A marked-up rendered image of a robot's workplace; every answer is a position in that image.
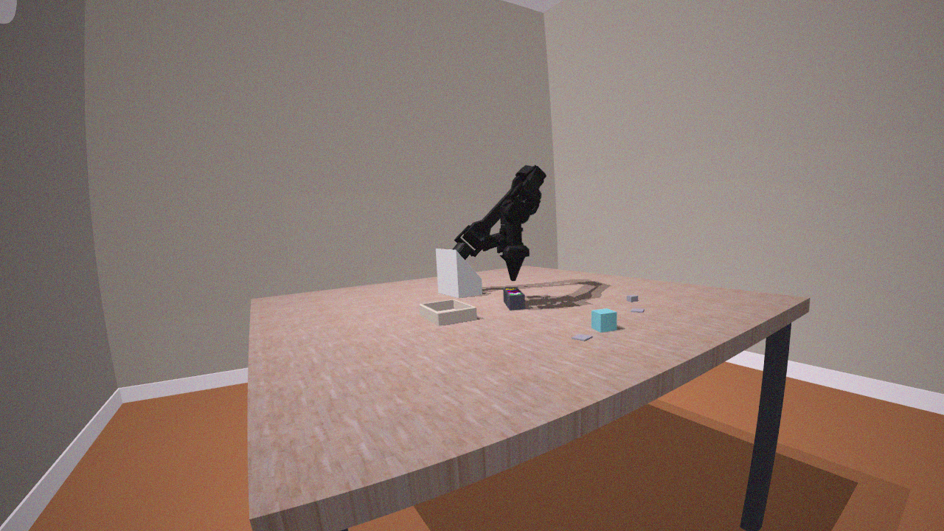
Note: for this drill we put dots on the shallow beige square tray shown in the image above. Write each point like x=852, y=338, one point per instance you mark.
x=448, y=312

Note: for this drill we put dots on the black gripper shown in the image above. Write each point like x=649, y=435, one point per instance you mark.
x=514, y=250

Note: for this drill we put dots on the teal cube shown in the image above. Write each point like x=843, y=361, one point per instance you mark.
x=604, y=320

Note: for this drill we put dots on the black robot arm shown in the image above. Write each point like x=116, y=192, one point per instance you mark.
x=521, y=201

